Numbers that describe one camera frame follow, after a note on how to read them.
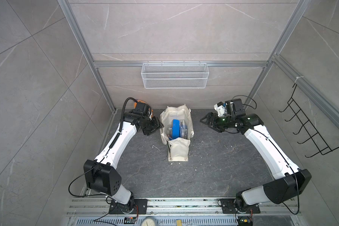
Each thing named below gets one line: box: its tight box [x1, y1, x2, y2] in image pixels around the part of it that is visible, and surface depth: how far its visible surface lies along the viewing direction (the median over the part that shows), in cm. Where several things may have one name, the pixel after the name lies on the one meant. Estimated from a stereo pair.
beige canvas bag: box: [159, 104, 194, 162], surface depth 89 cm
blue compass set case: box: [168, 119, 180, 141], surface depth 100 cm
